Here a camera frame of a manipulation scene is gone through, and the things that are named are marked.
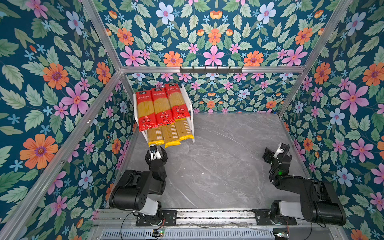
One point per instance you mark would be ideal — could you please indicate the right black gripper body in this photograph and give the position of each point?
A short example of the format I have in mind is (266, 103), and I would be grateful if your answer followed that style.
(270, 159)

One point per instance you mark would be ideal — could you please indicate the aluminium front rail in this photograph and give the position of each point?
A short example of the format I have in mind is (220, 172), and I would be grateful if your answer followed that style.
(198, 218)

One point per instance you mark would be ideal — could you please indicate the black wall hook rail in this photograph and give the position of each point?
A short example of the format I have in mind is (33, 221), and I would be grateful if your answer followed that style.
(211, 70)

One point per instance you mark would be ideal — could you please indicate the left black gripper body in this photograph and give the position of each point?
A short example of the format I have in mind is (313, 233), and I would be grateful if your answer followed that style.
(162, 161)

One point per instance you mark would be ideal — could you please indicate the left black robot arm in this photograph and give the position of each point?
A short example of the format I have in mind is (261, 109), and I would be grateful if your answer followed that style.
(134, 187)

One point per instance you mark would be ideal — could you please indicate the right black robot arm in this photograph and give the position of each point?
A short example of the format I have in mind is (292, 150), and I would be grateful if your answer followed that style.
(319, 202)

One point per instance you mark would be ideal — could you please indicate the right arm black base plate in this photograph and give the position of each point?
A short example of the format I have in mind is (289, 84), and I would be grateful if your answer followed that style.
(268, 218)

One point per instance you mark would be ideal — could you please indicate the yellow pasta bag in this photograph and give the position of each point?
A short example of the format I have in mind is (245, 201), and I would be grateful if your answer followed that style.
(155, 137)
(170, 135)
(183, 130)

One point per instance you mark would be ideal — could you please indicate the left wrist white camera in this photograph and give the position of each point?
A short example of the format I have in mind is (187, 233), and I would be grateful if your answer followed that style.
(155, 154)

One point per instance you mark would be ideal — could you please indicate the wrist white camera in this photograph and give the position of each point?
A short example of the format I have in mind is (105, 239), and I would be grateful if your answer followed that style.
(155, 154)
(282, 149)

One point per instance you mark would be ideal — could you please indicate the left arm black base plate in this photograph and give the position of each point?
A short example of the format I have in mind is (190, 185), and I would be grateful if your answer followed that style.
(160, 219)

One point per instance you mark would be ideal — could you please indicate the red spaghetti bag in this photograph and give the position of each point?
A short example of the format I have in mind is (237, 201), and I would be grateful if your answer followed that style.
(178, 106)
(146, 111)
(162, 107)

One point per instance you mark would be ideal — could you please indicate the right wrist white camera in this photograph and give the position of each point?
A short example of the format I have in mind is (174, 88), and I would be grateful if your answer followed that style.
(282, 149)

